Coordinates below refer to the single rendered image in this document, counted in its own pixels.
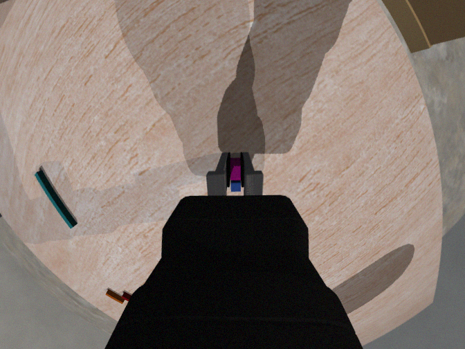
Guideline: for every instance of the dark red rod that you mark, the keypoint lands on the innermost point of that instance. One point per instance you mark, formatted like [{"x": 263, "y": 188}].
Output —
[{"x": 126, "y": 296}]

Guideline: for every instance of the small blue block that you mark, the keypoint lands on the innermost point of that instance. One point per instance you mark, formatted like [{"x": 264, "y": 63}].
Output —
[{"x": 235, "y": 185}]

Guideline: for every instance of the magenta rectangular block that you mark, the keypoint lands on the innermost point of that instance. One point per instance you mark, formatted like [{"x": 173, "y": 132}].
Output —
[{"x": 235, "y": 169}]

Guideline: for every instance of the orange rod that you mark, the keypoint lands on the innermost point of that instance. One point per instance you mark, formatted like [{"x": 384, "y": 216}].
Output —
[{"x": 114, "y": 296}]

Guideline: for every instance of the turquoise rod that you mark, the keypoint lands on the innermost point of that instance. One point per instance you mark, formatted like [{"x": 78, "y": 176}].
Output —
[{"x": 60, "y": 207}]

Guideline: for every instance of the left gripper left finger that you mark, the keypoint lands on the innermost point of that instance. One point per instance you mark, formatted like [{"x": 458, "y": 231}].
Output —
[{"x": 219, "y": 180}]

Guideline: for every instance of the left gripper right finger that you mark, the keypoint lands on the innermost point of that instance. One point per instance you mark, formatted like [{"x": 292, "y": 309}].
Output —
[{"x": 251, "y": 180}]

